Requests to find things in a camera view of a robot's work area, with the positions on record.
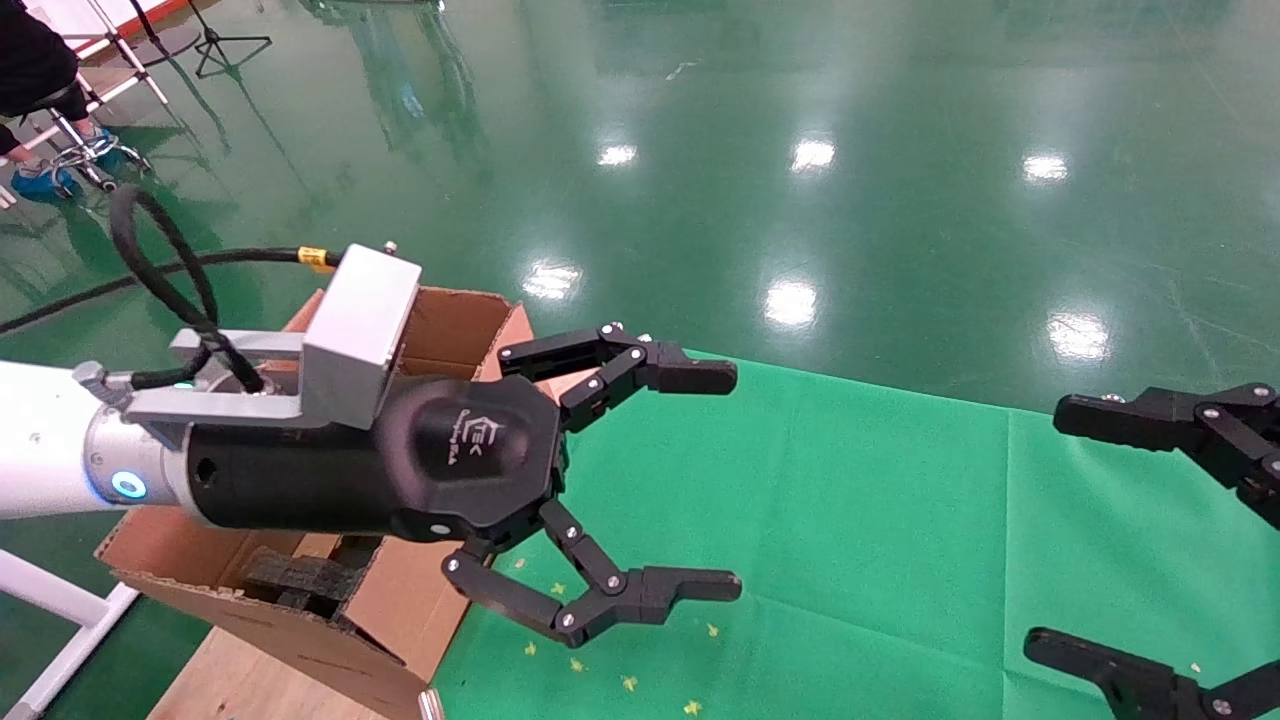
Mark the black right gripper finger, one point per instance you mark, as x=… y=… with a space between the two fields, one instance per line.
x=1150 y=415
x=1110 y=670

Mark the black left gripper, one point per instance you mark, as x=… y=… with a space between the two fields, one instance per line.
x=330 y=470

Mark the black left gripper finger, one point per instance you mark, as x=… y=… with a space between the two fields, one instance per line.
x=680 y=375
x=660 y=592

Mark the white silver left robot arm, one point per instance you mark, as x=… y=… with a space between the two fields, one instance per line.
x=45 y=445

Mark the large open cardboard carton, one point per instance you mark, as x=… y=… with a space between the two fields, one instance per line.
x=400 y=600

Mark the black foam insert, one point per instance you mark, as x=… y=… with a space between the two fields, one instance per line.
x=300 y=575

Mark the green cloth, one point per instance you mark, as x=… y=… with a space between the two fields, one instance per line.
x=880 y=560

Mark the blue shoe cover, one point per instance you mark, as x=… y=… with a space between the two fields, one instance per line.
x=45 y=183

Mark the black tripod stand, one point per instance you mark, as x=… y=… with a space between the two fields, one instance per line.
x=225 y=45

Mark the person in black clothes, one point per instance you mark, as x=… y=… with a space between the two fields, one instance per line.
x=35 y=60

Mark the white board with red edge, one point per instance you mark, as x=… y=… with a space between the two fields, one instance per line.
x=100 y=20

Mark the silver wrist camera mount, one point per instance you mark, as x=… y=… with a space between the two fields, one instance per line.
x=360 y=320

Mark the white metal frame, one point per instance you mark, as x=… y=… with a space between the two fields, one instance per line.
x=60 y=620

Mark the metal stool frame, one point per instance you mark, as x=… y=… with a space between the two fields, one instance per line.
x=95 y=150

